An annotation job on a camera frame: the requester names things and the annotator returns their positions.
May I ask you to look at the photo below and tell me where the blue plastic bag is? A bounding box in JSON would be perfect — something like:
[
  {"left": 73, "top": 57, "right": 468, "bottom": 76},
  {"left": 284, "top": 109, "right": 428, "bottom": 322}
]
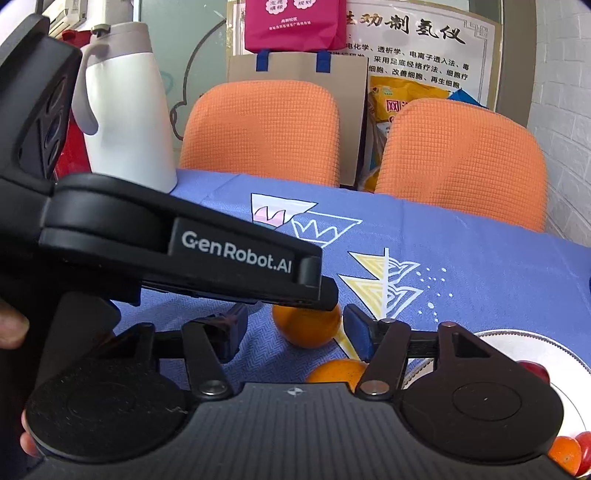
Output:
[{"left": 447, "top": 89, "right": 490, "bottom": 110}]

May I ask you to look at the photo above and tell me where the yellow snack bag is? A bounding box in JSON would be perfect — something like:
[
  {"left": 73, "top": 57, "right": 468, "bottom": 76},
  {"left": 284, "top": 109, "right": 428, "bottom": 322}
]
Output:
[{"left": 358, "top": 75, "right": 455, "bottom": 192}]

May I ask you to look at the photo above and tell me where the orange mandarin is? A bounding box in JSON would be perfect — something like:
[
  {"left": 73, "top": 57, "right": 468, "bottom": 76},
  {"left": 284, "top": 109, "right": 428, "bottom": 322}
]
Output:
[
  {"left": 547, "top": 436, "right": 583, "bottom": 477},
  {"left": 271, "top": 302, "right": 342, "bottom": 349},
  {"left": 305, "top": 359, "right": 370, "bottom": 393}
]

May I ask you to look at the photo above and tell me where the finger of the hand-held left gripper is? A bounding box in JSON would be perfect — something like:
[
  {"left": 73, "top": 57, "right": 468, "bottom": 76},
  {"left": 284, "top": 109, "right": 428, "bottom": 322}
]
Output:
[{"left": 139, "top": 276, "right": 340, "bottom": 311}]

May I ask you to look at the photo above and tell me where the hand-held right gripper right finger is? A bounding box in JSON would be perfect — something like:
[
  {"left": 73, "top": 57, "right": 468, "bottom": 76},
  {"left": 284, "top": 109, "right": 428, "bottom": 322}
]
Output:
[{"left": 342, "top": 304, "right": 502, "bottom": 398}]

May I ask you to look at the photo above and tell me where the white thermos jug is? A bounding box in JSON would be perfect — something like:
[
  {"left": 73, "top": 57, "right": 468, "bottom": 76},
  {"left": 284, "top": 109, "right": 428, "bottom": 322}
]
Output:
[{"left": 71, "top": 22, "right": 179, "bottom": 193}]

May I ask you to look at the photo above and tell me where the white plate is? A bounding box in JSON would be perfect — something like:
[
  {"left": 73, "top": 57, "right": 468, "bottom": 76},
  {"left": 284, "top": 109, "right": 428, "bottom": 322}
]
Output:
[{"left": 402, "top": 329, "right": 591, "bottom": 467}]

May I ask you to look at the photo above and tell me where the red thermos jug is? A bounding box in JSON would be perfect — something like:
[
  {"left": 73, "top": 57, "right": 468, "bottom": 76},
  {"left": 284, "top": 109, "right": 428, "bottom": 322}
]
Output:
[{"left": 55, "top": 28, "right": 93, "bottom": 178}]

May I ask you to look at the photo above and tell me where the person's left hand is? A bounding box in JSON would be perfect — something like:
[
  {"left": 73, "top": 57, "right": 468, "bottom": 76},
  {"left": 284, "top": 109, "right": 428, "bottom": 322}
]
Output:
[{"left": 0, "top": 298, "right": 44, "bottom": 457}]

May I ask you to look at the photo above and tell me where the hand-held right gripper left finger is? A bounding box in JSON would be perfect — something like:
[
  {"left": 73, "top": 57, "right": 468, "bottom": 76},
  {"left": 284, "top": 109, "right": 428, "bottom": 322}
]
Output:
[{"left": 98, "top": 304, "right": 251, "bottom": 400}]

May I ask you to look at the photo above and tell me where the magenta fabric bag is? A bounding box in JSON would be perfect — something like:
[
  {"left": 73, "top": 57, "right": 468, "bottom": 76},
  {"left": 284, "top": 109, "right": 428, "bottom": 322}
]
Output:
[{"left": 244, "top": 0, "right": 347, "bottom": 53}]

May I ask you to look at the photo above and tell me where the dark red apple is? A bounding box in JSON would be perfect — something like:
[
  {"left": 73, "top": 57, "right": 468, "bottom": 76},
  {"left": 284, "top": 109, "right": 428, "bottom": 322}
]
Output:
[{"left": 517, "top": 360, "right": 551, "bottom": 385}]

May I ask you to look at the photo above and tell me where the orange chair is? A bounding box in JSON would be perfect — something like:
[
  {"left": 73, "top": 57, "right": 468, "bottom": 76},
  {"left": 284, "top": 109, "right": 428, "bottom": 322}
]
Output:
[
  {"left": 374, "top": 98, "right": 549, "bottom": 233},
  {"left": 178, "top": 80, "right": 342, "bottom": 188}
]

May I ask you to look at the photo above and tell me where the blue printed tablecloth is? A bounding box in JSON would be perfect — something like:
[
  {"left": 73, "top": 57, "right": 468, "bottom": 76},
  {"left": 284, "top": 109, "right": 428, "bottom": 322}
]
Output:
[{"left": 111, "top": 168, "right": 591, "bottom": 402}]

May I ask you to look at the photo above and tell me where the brown bag with blue handles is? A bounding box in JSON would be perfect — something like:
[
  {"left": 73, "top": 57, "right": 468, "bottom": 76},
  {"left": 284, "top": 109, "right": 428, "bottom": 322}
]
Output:
[{"left": 226, "top": 50, "right": 370, "bottom": 188}]

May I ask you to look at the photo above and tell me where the wall poster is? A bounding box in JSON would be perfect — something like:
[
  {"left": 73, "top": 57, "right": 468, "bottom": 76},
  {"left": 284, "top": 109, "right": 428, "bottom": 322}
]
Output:
[{"left": 226, "top": 0, "right": 502, "bottom": 112}]

